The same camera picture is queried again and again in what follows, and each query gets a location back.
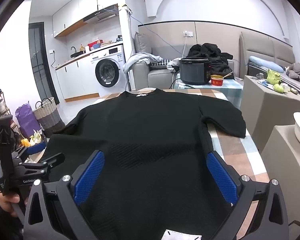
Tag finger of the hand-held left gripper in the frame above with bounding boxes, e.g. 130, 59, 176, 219
12, 141, 48, 160
20, 152, 65, 174

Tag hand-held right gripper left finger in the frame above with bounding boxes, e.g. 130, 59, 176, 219
23, 150, 106, 240

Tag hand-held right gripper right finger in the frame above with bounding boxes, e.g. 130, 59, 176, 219
205, 151, 290, 240

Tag black knit sweater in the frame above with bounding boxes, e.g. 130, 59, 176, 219
41, 88, 246, 240

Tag person's left forearm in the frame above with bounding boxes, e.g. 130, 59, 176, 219
0, 205, 24, 240

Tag black clothes pile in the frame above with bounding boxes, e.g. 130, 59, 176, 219
186, 43, 235, 80

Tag person's left hand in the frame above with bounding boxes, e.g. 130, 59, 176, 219
0, 191, 21, 218

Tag yellow toys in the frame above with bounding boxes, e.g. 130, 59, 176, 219
21, 135, 44, 147

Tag checkered blanket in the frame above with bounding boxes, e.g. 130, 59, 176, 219
100, 87, 270, 240

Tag purple bag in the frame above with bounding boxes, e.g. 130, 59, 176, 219
15, 102, 42, 138

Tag woven laundry basket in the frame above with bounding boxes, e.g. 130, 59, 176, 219
32, 97, 66, 138

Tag shoe rack with shoes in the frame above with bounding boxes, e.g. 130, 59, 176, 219
0, 84, 18, 160

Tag grey upholstered stool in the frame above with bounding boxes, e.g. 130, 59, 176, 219
261, 125, 300, 230

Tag white paper label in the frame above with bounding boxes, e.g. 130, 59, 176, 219
162, 229, 203, 240

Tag grey upholstered cabinet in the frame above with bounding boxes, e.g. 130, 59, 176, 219
240, 75, 300, 153

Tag white kitchen counter cabinets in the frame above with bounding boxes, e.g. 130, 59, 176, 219
55, 52, 100, 103

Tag dark glass door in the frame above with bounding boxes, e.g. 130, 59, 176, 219
28, 22, 56, 103

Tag small table with checked cloth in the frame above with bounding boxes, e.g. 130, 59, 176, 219
172, 76, 244, 110

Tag red food tub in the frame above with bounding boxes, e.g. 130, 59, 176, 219
210, 74, 224, 87

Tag white washing machine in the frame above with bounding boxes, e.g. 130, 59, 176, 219
90, 44, 127, 98

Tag black electric cooker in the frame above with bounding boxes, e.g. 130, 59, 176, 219
179, 57, 212, 85

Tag red basket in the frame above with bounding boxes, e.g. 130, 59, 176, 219
87, 41, 103, 52

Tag grey sofa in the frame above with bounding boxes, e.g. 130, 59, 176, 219
132, 59, 237, 92

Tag blue pillow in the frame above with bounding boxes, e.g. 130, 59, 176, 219
249, 56, 285, 72

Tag white cloth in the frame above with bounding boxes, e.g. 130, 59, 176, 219
166, 57, 188, 70

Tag light grey garment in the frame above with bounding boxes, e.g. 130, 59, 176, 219
122, 53, 163, 73

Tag houndstooth cushion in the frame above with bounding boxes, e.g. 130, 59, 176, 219
150, 59, 174, 67

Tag grey bed headboard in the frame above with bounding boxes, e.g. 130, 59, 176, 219
239, 31, 298, 77

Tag grey cushion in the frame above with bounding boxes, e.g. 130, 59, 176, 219
134, 32, 153, 55

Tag range hood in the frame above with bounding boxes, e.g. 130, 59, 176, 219
84, 4, 119, 24

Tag white wall cabinets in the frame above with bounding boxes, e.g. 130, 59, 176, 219
52, 0, 124, 38

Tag blue cable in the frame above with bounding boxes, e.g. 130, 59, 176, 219
125, 6, 190, 55

